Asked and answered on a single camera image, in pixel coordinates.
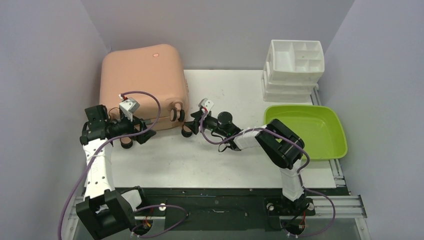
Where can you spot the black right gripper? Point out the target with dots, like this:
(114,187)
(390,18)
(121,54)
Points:
(198,121)

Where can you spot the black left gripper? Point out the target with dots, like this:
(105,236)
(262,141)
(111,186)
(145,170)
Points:
(144,137)

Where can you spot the pink hard-shell suitcase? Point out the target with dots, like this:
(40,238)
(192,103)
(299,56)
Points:
(154,77)

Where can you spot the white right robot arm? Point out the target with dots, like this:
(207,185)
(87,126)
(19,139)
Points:
(283,147)

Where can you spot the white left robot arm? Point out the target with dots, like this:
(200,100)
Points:
(105,211)

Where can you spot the white drawer organizer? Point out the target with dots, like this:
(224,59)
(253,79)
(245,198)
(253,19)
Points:
(292,70)

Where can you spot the green plastic tray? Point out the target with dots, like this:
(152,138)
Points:
(318,126)

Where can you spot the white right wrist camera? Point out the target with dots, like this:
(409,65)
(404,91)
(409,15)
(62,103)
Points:
(206,105)

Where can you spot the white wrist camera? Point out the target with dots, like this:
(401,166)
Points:
(128,107)
(206,105)

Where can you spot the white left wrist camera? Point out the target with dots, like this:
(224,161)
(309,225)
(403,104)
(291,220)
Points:
(128,107)

